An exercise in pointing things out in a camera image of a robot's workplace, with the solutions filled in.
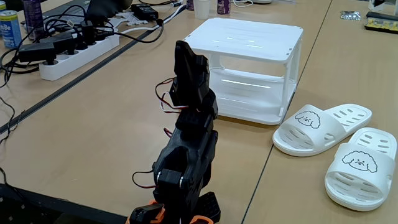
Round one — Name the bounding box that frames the white slipper with dog print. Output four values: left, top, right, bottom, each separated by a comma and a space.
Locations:
324, 126, 398, 212
272, 103, 373, 157

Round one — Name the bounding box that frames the white plastic shoe rack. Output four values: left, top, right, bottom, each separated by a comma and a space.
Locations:
183, 17, 304, 126

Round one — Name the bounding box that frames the white paper cup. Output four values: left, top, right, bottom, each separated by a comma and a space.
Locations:
193, 0, 211, 20

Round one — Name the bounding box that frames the black power adapter brick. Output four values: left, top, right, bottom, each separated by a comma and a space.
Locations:
130, 2, 159, 22

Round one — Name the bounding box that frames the black power plug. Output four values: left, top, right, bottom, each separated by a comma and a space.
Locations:
80, 20, 96, 47

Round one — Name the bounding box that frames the white power strip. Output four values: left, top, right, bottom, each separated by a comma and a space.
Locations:
39, 34, 121, 82

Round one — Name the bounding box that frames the black plug-in power adapter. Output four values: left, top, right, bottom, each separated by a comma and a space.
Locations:
17, 42, 57, 65
39, 30, 77, 55

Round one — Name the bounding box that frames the silver foil packet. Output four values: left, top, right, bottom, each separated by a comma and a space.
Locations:
340, 10, 362, 21

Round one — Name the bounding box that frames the tall purple drink can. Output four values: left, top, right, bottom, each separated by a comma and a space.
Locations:
22, 0, 45, 41

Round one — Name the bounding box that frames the blue drink can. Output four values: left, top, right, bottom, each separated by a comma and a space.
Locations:
0, 9, 23, 49

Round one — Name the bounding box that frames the yellow circuit board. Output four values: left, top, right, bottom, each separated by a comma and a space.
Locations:
364, 17, 398, 34

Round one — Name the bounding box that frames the black flat device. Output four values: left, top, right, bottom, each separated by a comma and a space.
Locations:
366, 11, 398, 22

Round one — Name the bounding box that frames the clear plastic box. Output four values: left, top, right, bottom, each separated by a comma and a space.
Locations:
368, 0, 398, 15

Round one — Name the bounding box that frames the black cable with ferrite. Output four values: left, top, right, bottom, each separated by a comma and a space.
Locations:
93, 18, 165, 44

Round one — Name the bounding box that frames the thick white cable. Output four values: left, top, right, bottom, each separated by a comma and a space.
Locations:
119, 2, 187, 35

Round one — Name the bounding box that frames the white printed bracket part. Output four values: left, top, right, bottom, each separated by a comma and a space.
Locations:
105, 17, 125, 32
119, 11, 149, 26

